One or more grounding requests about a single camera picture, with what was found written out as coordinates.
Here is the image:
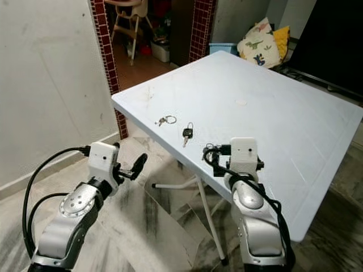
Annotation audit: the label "black head key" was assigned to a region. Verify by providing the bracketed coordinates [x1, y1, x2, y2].
[182, 122, 194, 148]

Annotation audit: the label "small keys on large ring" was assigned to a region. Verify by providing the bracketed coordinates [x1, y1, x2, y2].
[155, 115, 177, 126]

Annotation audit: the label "wooden high chair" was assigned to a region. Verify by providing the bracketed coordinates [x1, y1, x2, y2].
[105, 0, 151, 60]

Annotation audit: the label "yellow pillow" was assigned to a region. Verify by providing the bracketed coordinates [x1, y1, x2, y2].
[272, 25, 291, 60]

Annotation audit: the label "white metal table leg frame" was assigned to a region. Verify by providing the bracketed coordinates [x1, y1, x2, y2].
[152, 173, 229, 267]

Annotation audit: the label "light blue plastic box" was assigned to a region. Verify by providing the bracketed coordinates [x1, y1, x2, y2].
[209, 42, 239, 56]

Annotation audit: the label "black camera cable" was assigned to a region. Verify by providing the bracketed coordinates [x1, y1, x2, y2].
[22, 146, 91, 261]
[202, 143, 296, 267]

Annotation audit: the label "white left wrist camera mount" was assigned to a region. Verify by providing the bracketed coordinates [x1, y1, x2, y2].
[88, 142, 120, 183]

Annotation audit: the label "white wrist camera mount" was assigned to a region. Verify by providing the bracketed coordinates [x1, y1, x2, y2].
[88, 142, 120, 183]
[230, 137, 260, 173]

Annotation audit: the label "dinosaur print pillow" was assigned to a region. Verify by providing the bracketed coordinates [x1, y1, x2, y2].
[237, 17, 282, 69]

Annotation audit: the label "white plastic container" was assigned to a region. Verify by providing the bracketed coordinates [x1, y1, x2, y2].
[150, 41, 171, 63]

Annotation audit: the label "black right camera cable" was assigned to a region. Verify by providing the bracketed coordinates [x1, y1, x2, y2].
[202, 143, 296, 267]

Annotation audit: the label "large black furniture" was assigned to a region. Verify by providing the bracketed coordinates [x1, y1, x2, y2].
[284, 0, 363, 100]

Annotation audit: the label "dark wooden door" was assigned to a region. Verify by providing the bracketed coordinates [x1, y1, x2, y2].
[170, 0, 196, 66]

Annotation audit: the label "white plastic folding table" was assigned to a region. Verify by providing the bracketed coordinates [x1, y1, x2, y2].
[111, 50, 363, 243]

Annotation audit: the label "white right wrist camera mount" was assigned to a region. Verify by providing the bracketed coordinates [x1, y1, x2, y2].
[230, 137, 260, 173]

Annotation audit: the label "red tiled door pillar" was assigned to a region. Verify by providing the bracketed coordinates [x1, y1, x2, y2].
[189, 0, 218, 63]
[89, 0, 129, 139]

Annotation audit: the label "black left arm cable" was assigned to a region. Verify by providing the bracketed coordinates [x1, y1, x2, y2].
[28, 193, 69, 250]

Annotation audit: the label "black left camera cable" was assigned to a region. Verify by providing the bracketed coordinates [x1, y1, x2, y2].
[22, 146, 91, 261]

